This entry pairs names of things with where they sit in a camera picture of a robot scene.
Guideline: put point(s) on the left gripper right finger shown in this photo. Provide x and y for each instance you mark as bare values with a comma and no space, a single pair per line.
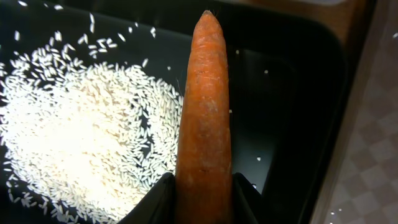
247,203

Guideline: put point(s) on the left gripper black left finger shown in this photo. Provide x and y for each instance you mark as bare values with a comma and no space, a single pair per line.
157,206

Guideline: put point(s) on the orange carrot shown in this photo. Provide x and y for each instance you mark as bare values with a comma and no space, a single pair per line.
203,177

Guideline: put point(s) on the white rice pile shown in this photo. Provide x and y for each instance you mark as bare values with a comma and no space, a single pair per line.
82,143

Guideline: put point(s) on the black plastic tray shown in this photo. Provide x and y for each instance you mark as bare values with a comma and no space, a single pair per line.
287,79

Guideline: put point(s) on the brown serving tray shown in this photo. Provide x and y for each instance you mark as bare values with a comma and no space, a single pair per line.
361,182

